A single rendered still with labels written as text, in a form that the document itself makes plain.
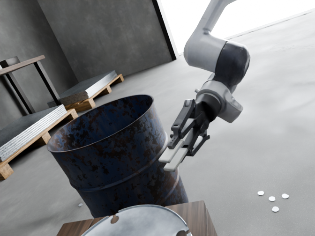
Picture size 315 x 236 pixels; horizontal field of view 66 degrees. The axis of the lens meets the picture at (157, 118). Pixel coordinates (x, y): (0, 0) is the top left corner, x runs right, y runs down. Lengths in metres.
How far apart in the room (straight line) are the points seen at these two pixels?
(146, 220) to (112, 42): 4.28
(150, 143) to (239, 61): 0.37
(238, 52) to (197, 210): 0.40
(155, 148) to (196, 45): 0.36
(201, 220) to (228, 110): 0.31
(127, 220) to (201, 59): 0.45
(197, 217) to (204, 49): 0.42
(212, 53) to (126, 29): 3.92
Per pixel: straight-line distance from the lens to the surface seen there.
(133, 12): 4.48
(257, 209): 1.01
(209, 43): 0.70
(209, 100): 0.65
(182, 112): 0.59
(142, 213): 0.59
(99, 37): 4.79
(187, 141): 0.61
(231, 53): 0.68
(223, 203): 1.05
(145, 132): 0.79
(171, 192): 0.93
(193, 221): 0.54
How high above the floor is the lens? 0.73
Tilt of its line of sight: 21 degrees down
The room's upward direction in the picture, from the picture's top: 22 degrees counter-clockwise
